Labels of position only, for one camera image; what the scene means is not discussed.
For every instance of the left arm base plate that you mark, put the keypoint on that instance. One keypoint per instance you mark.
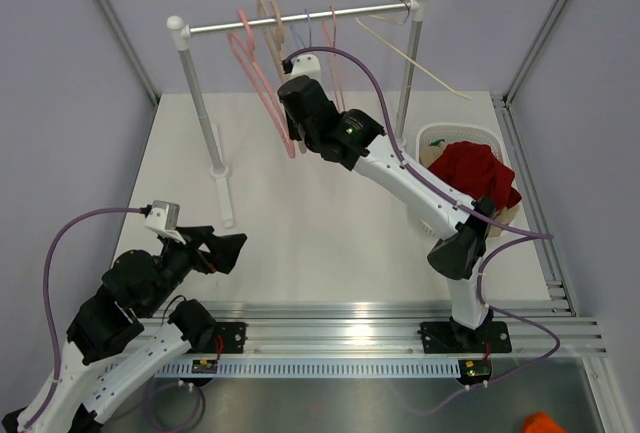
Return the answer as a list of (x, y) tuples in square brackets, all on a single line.
[(228, 337)]

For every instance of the aluminium mounting rail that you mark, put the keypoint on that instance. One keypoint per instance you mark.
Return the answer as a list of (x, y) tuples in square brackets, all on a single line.
[(374, 329)]

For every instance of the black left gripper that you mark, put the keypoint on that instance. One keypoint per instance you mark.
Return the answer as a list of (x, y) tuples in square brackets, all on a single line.
[(223, 249)]

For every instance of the white perforated plastic basket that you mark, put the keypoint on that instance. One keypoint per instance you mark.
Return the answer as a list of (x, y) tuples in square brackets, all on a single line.
[(472, 161)]

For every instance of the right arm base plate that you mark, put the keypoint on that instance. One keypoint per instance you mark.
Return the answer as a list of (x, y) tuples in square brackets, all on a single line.
[(444, 337)]

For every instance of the white slotted cable duct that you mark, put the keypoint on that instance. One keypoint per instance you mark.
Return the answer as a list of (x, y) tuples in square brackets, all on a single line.
[(365, 368)]

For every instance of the red t shirt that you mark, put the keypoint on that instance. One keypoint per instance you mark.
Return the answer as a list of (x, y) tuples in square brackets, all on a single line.
[(475, 168)]

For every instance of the thick pink plastic hanger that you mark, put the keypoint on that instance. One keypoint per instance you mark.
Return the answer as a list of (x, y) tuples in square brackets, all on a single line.
[(244, 50)]

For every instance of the orange cloth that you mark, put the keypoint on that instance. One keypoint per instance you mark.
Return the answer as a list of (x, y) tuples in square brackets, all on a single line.
[(540, 422)]

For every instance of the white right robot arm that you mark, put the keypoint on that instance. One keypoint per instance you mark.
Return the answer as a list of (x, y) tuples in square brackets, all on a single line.
[(356, 141)]

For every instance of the beige wooden hanger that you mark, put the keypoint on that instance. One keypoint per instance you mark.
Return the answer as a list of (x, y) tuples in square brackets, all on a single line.
[(274, 36)]

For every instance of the pink wire hanger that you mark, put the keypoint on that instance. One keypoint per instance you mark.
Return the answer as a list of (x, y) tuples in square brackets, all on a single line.
[(330, 36)]

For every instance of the beige t shirt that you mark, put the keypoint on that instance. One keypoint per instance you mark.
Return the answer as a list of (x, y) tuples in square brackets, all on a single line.
[(505, 218)]

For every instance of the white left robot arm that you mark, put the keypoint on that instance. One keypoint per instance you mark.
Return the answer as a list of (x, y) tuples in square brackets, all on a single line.
[(81, 394)]

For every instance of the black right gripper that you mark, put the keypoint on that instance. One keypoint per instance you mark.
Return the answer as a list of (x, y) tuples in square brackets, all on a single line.
[(293, 132)]

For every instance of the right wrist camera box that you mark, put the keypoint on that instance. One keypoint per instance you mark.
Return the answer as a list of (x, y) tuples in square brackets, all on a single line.
[(303, 65)]

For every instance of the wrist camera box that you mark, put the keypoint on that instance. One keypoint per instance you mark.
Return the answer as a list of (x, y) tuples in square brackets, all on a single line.
[(303, 65), (162, 219)]

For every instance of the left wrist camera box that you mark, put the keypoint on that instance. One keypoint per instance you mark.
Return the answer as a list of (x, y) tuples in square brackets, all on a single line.
[(162, 219)]

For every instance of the metal clothes rack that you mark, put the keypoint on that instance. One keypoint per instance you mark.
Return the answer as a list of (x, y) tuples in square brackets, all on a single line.
[(182, 33)]

